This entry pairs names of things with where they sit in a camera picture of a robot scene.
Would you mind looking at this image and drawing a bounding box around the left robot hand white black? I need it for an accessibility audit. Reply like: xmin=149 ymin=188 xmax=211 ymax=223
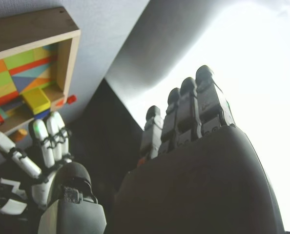
xmin=37 ymin=65 xmax=286 ymax=234

